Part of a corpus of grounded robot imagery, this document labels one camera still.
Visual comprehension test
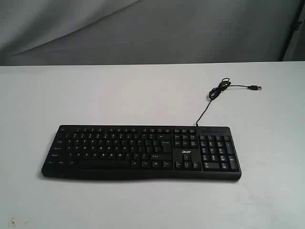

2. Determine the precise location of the black stand pole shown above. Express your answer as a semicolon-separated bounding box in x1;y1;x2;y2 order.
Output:
278;0;305;62

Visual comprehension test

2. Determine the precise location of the black keyboard usb cable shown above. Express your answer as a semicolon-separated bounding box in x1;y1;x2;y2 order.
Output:
196;77;263;127

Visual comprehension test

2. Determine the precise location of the grey backdrop cloth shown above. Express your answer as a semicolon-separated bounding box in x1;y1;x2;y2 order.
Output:
0;0;299;65

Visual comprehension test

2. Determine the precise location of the black acer keyboard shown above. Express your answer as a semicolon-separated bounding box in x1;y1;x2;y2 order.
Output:
41;125;242;180

